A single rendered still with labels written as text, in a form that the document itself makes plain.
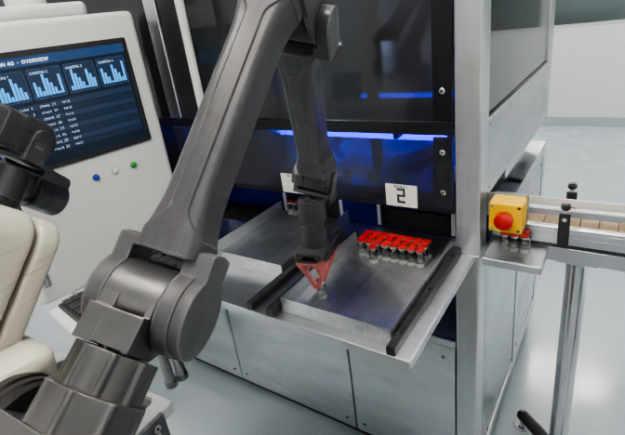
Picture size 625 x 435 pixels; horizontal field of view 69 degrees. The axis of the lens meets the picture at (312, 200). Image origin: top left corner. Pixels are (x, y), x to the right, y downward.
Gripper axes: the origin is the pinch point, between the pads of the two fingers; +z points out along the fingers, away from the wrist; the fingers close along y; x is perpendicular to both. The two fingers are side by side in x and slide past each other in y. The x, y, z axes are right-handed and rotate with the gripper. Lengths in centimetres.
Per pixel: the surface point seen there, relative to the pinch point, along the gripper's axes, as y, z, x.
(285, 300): -6.1, 2.0, 5.9
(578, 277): 32, 13, -56
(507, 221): 17.4, -8.4, -38.3
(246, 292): -0.3, 5.1, 19.0
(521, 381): 80, 90, -50
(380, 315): -3.8, 4.6, -14.1
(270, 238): 26.3, 4.0, 25.0
